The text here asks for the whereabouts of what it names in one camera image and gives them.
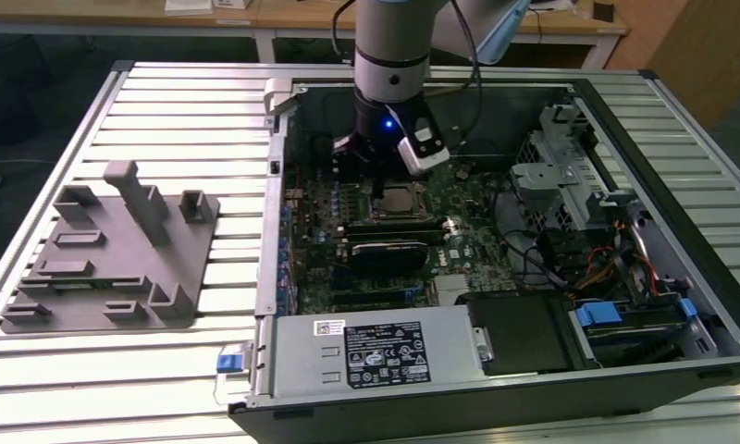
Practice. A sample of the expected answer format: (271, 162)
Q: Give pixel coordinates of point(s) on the blue latch tab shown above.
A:
(230, 363)

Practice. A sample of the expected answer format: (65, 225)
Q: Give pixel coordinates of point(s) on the silver power supply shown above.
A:
(301, 337)

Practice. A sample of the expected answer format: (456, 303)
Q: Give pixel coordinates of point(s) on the silver chipset heatsink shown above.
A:
(453, 289)

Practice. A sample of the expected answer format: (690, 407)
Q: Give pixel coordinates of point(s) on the black graphics card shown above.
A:
(388, 259)

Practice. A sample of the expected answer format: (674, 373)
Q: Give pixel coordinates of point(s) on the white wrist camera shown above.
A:
(425, 152)
(341, 143)

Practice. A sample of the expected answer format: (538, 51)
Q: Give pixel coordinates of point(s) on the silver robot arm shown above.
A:
(388, 46)

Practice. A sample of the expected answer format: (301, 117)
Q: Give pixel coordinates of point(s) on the white box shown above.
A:
(230, 3)
(187, 4)

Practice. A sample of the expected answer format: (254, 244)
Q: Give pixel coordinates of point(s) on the wooden cabinet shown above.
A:
(702, 55)

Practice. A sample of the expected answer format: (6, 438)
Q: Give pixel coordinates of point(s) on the green RAM stick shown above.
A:
(107, 283)

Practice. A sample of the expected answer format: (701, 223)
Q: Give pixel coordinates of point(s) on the black expansion slot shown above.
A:
(369, 299)

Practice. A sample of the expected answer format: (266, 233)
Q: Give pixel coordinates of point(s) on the silver drive bay cage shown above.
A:
(538, 178)

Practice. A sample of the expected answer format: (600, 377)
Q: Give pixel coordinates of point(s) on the grey parts rack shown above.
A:
(185, 259)

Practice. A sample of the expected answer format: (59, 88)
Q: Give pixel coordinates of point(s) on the black open PC case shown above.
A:
(468, 416)

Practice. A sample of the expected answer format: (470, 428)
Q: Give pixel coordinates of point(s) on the green motherboard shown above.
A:
(474, 231)

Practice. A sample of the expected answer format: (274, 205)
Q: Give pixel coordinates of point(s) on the hard disk in blue carrier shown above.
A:
(597, 316)

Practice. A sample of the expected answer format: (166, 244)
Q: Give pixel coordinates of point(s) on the wooden desk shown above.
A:
(190, 20)

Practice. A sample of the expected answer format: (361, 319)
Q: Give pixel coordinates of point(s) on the small black box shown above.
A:
(604, 11)

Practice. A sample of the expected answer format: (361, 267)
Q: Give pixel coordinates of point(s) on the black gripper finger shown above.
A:
(377, 189)

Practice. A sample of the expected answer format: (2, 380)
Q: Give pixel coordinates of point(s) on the CPU socket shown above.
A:
(400, 214)

